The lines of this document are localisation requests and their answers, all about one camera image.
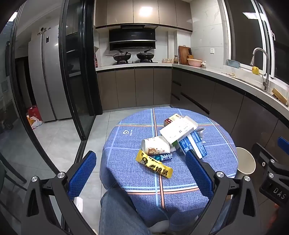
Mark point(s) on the white framed window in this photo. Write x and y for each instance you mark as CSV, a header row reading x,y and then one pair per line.
x,y
246,29

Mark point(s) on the pink basket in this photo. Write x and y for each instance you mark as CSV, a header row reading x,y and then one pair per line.
x,y
194,62

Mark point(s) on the beige upper cabinets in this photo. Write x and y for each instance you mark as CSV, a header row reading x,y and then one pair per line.
x,y
140,12

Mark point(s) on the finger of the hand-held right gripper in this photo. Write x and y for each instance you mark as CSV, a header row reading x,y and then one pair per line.
x,y
259,152
284,142

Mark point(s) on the cream and maroon medicine box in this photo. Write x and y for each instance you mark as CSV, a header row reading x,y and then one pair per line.
x,y
172,118

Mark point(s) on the black framed glass door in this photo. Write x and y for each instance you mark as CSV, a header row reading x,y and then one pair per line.
x,y
90,67

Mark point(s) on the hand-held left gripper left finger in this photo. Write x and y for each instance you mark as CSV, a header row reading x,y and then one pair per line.
x,y
82,174

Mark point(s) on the small blue wrapper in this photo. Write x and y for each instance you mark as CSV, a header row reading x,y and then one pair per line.
x,y
164,156

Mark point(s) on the red bag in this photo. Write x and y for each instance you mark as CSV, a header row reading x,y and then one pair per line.
x,y
35,111

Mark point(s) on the blue and white box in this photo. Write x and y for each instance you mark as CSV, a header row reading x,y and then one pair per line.
x,y
192,143

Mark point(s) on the tall glass jar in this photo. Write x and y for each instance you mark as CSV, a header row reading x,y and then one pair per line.
x,y
176,59

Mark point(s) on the red sauce bottle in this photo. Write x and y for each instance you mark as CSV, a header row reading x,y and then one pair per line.
x,y
96,61

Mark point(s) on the yellow snack packet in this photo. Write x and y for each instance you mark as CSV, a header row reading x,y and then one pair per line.
x,y
155,166

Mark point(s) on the cream plastic bin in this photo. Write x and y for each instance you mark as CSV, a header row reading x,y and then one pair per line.
x,y
245,160

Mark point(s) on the gas stove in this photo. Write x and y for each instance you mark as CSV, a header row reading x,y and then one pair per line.
x,y
135,62

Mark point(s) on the folded white paper leaflet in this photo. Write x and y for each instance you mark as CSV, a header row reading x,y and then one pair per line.
x,y
200,133

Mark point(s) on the dark chair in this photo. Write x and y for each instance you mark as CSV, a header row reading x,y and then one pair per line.
x,y
11,174

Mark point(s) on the white wall socket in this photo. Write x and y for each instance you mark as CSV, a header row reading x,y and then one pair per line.
x,y
212,51

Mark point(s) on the wooden cutting board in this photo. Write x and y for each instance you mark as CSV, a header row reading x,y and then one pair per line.
x,y
183,53

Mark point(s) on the black wok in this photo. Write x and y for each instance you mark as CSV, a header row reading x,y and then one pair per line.
x,y
145,55
120,56

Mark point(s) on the white cardboard box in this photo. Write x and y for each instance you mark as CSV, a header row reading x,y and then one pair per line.
x,y
178,131

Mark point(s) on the black range hood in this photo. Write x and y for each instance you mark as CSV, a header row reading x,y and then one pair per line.
x,y
132,36

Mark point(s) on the printed paper cup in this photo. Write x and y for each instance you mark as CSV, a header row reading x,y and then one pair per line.
x,y
155,145

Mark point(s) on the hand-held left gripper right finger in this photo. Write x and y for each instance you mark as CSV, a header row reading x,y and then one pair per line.
x,y
199,174

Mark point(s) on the brown lower cabinets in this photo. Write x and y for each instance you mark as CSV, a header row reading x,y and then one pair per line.
x,y
126,88

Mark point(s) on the white kitchen countertop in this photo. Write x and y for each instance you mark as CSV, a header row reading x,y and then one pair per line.
x,y
210,70

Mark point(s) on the blue plaid tablecloth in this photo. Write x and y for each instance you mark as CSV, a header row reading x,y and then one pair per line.
x,y
131,162

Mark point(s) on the white plastic bag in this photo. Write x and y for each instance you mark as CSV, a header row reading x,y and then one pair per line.
x,y
35,123

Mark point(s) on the person's left leg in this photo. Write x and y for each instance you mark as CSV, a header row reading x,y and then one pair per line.
x,y
122,212

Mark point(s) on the steel kitchen faucet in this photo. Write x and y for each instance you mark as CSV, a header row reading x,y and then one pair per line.
x,y
267,67

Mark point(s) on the yellow duck holder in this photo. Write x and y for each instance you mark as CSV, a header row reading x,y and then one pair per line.
x,y
255,70

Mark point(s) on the silver refrigerator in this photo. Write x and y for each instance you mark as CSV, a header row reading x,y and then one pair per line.
x,y
45,79

